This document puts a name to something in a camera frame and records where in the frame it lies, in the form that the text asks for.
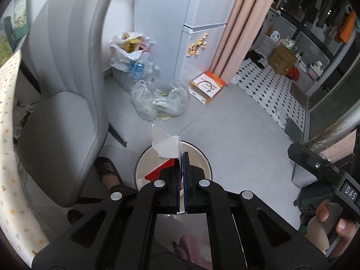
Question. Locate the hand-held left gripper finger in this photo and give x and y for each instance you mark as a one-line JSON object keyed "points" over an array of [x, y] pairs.
{"points": [[178, 188], [185, 191]]}

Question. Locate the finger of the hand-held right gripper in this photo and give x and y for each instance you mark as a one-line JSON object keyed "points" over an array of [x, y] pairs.
{"points": [[312, 161]]}

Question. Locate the red white wrapper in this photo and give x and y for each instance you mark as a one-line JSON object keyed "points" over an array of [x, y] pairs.
{"points": [[160, 171]]}

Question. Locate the white round waste bin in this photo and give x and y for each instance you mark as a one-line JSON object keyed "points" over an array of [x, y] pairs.
{"points": [[197, 161]]}

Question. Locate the white tissue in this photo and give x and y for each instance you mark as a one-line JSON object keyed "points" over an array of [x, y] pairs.
{"points": [[166, 146]]}

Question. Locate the person's right hand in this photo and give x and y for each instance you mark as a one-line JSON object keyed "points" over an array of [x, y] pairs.
{"points": [[317, 233]]}

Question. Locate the dried brown twigs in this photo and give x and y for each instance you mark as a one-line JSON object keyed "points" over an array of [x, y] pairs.
{"points": [[326, 135]]}

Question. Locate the pink cloth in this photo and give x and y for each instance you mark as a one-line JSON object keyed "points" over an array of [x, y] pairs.
{"points": [[194, 250]]}

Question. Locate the person's leg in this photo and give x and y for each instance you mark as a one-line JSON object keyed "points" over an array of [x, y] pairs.
{"points": [[166, 258]]}

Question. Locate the dark slipper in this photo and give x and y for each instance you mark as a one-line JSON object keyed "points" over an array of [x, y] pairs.
{"points": [[108, 174]]}

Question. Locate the clear plastic bag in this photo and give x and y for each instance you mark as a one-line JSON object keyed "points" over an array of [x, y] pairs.
{"points": [[168, 104]]}

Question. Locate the red bag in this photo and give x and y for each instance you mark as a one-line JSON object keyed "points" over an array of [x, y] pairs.
{"points": [[293, 73]]}

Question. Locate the orange white cardboard box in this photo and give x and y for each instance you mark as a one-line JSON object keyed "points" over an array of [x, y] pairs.
{"points": [[208, 85]]}

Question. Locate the brown cardboard box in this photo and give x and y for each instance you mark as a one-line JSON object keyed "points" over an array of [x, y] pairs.
{"points": [[281, 59]]}

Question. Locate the black cloth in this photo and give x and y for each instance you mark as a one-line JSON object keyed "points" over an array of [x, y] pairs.
{"points": [[256, 57]]}

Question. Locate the clear bag of bottles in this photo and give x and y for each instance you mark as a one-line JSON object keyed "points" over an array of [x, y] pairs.
{"points": [[137, 69]]}

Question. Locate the grey upholstered chair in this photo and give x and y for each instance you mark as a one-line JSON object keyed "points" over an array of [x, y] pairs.
{"points": [[64, 118]]}

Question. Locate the orange hanging cloth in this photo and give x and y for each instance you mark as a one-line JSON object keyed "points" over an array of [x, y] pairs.
{"points": [[348, 28]]}

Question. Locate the gold figure fridge magnet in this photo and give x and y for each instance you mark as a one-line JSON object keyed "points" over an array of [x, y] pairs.
{"points": [[198, 45]]}

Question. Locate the white bag with boxes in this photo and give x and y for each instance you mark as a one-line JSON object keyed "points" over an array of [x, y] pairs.
{"points": [[121, 47]]}

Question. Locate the pink curtain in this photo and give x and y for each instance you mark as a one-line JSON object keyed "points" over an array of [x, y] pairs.
{"points": [[244, 19]]}

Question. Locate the floral tablecloth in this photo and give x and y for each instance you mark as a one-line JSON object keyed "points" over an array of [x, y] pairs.
{"points": [[11, 174]]}

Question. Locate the white fridge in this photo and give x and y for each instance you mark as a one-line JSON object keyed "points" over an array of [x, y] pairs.
{"points": [[202, 2]]}

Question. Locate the tall green box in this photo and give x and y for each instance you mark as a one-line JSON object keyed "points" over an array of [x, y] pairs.
{"points": [[21, 14]]}

